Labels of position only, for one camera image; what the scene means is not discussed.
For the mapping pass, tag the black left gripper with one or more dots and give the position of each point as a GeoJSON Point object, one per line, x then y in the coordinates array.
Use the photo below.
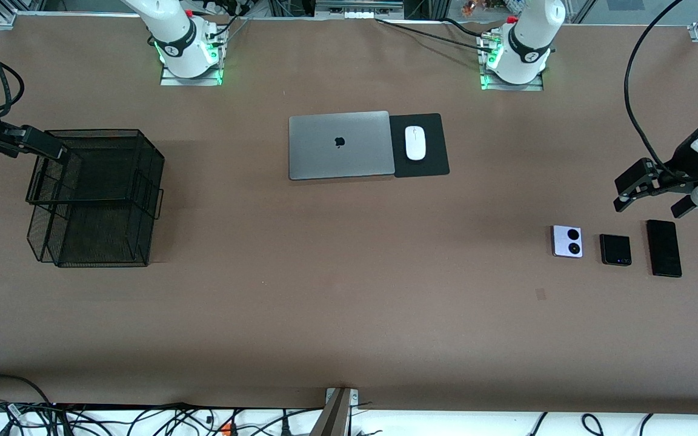
{"type": "Point", "coordinates": [683, 158]}

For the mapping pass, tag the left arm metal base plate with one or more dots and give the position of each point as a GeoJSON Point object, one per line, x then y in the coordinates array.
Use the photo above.
{"type": "Point", "coordinates": [534, 86]}

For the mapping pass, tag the black mouse pad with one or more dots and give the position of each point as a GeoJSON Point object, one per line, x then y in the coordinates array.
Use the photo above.
{"type": "Point", "coordinates": [437, 145]}

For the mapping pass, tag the grey metal camera post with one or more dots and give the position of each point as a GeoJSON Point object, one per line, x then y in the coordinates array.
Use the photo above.
{"type": "Point", "coordinates": [334, 418]}

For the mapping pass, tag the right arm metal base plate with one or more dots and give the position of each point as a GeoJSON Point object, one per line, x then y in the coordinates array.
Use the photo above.
{"type": "Point", "coordinates": [170, 80]}

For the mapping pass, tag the black flip phone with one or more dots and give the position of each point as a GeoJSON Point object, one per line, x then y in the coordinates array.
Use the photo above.
{"type": "Point", "coordinates": [614, 248]}

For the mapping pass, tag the white computer mouse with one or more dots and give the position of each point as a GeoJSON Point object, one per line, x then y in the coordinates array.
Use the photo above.
{"type": "Point", "coordinates": [415, 145]}

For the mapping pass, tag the black slab smartphone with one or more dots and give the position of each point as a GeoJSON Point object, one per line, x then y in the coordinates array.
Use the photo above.
{"type": "Point", "coordinates": [664, 248]}

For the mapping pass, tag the lilac flip phone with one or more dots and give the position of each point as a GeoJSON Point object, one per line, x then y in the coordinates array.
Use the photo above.
{"type": "Point", "coordinates": [561, 242]}

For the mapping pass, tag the grey closed laptop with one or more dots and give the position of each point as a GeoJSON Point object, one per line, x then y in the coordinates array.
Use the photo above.
{"type": "Point", "coordinates": [325, 157]}

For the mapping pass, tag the aluminium frame corner bracket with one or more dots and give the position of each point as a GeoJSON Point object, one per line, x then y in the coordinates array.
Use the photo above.
{"type": "Point", "coordinates": [6, 19]}

